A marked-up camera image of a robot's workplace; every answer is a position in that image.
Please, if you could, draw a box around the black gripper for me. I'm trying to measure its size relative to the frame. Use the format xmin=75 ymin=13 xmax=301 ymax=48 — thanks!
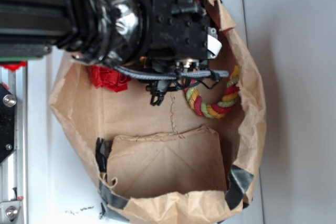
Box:
xmin=145 ymin=0 xmax=222 ymax=106

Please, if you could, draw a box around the red crumpled paper ball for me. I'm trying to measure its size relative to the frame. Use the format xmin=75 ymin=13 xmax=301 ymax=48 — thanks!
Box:
xmin=90 ymin=66 xmax=131 ymax=92

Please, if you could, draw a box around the silver corner bracket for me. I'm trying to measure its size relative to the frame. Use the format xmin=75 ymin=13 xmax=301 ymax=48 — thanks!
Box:
xmin=1 ymin=200 xmax=24 ymax=224

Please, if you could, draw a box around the brown paper bag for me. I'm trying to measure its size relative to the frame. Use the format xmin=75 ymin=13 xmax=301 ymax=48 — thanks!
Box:
xmin=49 ymin=0 xmax=266 ymax=223

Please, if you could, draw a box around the red green yellow rope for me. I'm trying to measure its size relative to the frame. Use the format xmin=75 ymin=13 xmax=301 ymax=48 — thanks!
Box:
xmin=183 ymin=65 xmax=241 ymax=120

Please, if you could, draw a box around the white plastic tray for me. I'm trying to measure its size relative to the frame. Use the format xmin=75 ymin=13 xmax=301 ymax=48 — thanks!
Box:
xmin=26 ymin=0 xmax=264 ymax=223

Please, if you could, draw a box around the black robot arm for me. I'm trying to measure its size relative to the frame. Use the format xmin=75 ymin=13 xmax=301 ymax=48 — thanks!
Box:
xmin=1 ymin=0 xmax=228 ymax=105

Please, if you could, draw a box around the black mounting plate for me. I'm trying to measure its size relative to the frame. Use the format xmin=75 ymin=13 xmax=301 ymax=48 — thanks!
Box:
xmin=0 ymin=83 xmax=17 ymax=165

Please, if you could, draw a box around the aluminium frame rail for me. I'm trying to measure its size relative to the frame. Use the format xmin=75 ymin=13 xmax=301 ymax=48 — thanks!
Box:
xmin=1 ymin=67 xmax=28 ymax=223

